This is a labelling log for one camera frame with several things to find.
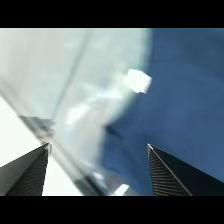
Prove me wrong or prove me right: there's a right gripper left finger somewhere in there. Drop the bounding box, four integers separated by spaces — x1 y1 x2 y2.
0 142 50 197

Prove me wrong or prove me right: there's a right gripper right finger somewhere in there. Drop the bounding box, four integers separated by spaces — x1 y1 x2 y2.
146 143 224 197

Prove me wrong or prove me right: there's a blue garment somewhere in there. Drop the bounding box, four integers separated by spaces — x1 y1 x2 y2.
98 27 224 197

